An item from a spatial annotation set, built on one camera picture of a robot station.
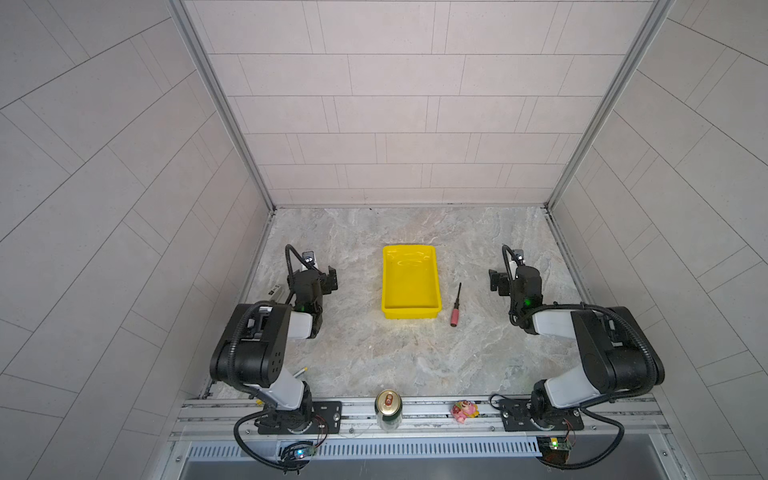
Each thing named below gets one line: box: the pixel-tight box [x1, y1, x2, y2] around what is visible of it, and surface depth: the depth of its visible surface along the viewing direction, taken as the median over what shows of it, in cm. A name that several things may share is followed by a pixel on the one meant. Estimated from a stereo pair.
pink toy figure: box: [450, 399, 481, 424], surface depth 72 cm
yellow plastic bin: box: [381, 244, 442, 320], surface depth 92 cm
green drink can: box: [374, 389, 403, 432], surface depth 66 cm
